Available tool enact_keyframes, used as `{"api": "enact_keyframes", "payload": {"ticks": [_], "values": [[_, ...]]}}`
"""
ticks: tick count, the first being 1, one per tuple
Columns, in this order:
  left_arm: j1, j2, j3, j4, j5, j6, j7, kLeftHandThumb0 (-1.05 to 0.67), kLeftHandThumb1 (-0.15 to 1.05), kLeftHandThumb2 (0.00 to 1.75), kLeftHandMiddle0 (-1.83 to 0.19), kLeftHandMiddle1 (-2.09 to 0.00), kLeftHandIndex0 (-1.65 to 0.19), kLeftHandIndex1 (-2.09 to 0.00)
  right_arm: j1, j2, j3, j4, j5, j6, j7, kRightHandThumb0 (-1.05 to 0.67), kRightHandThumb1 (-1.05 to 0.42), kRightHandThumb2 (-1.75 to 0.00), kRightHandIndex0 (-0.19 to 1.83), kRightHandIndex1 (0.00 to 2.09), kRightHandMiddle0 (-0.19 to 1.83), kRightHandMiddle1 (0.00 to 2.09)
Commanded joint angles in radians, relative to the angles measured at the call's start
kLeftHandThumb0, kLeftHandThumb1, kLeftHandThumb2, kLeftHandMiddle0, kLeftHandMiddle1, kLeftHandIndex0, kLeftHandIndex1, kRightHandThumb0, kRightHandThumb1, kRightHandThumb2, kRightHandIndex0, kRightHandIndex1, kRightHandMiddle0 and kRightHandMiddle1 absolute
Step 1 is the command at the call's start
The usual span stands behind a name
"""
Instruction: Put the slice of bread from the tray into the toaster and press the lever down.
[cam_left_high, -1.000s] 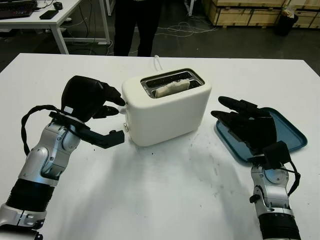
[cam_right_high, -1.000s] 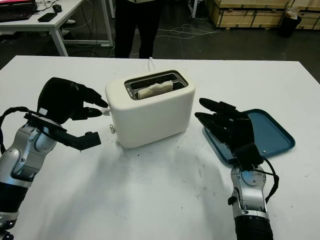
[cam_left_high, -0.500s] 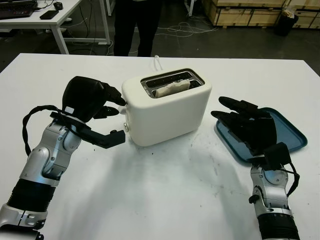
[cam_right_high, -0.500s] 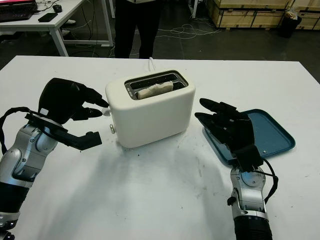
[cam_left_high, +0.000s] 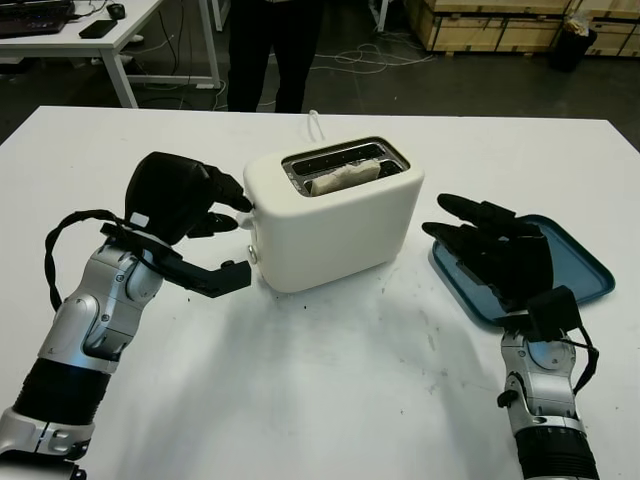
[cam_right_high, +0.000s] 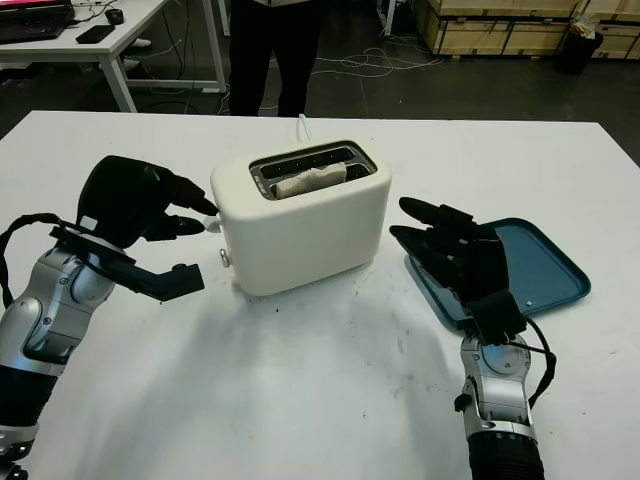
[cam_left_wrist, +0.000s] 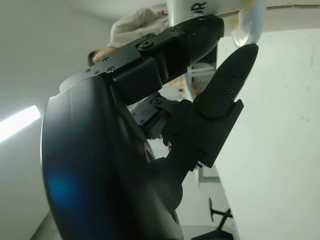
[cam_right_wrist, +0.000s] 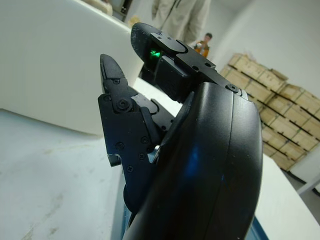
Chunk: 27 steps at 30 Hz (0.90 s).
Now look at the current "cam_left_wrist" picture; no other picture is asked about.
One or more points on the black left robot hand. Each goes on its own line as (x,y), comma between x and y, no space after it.
(100,162)

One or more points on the ceiling light strip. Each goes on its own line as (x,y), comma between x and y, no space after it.
(15,125)

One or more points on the black office chair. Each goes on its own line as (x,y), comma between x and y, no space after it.
(220,213)

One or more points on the person light top black trousers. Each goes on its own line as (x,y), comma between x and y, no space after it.
(135,27)

